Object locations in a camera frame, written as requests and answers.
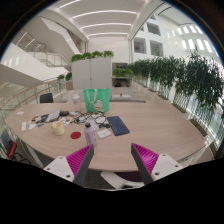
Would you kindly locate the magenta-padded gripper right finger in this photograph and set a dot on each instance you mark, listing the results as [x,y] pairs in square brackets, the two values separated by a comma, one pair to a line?
[165,165]

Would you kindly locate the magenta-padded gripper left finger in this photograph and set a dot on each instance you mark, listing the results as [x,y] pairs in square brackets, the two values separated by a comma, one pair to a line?
[60,168]

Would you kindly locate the purple drink bottle black cap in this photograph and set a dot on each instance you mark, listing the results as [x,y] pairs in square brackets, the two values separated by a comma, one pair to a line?
[90,136]

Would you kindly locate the flat round red coaster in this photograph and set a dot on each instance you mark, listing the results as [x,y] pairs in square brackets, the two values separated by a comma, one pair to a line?
[75,135]

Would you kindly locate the cream yellow mug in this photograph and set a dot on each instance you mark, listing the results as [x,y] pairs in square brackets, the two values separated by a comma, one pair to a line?
[58,129]

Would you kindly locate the brown book with papers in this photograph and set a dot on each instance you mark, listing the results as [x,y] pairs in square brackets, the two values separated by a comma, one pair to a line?
[53,115]

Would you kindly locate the white chair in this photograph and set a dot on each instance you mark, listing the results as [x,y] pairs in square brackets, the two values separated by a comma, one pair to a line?
[113,181]

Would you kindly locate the red and black chair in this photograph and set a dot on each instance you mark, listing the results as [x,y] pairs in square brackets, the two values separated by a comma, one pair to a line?
[10,146]

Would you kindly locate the white paper card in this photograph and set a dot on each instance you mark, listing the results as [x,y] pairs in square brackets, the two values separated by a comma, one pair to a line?
[104,133]

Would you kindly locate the dark blue keyboard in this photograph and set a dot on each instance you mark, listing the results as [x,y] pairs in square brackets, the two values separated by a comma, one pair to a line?
[117,125]

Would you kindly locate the clear shaker bottle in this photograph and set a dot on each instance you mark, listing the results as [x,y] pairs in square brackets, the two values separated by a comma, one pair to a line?
[76,103]

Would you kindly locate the black office chair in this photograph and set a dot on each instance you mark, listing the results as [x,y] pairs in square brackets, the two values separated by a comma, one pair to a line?
[46,98]

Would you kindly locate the green tote bag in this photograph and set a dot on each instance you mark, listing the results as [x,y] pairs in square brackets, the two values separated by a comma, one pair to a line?
[96,100]

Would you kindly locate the row of green hedge plants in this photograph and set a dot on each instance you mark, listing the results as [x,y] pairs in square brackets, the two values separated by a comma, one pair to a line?
[196,80]

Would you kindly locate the shelf unit with plants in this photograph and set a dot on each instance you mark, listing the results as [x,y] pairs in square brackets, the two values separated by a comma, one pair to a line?
[122,80]

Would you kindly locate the tall white cabinet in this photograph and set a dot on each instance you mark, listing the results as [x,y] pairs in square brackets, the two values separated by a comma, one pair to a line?
[91,73]

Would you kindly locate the green plants atop cabinet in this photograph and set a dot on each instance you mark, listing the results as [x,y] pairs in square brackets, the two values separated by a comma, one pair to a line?
[91,55]

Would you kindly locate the group of ceiling light strips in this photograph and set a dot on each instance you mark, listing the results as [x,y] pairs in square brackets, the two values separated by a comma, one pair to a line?
[100,25]

